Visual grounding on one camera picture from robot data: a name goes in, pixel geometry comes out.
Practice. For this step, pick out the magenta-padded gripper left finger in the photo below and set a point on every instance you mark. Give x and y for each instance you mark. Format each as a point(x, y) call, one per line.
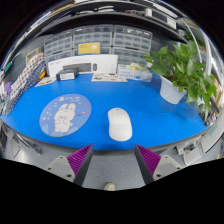
point(71, 165)

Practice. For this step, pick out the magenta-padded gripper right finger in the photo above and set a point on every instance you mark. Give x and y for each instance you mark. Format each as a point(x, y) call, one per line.
point(156, 165)

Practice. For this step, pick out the white computer mouse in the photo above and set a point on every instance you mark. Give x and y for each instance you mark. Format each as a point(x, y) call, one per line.
point(120, 125)

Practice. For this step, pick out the round rabbit-print mouse pad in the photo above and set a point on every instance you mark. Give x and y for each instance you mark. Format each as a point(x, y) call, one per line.
point(65, 115)

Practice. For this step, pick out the cartoon sticker sheet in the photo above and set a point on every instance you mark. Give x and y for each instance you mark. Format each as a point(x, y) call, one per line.
point(45, 81)
point(108, 78)

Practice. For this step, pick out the small black box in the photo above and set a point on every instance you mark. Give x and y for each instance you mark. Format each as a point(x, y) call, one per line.
point(66, 75)

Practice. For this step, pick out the white and blue box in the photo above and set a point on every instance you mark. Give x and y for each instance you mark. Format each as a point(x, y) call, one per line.
point(133, 74)

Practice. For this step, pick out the green potted plant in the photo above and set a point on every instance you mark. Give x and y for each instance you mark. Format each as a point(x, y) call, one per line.
point(181, 73)

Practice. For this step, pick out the long white keyboard box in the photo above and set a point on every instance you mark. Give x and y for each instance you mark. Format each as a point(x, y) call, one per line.
point(100, 60)

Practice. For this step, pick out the beige storage basket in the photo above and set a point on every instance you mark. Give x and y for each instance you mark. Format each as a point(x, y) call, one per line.
point(34, 55)

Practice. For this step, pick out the yellow box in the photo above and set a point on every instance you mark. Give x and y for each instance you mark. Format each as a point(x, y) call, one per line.
point(89, 48)

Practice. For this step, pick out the dark wall shelf unit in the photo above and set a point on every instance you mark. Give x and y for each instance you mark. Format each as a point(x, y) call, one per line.
point(100, 18)

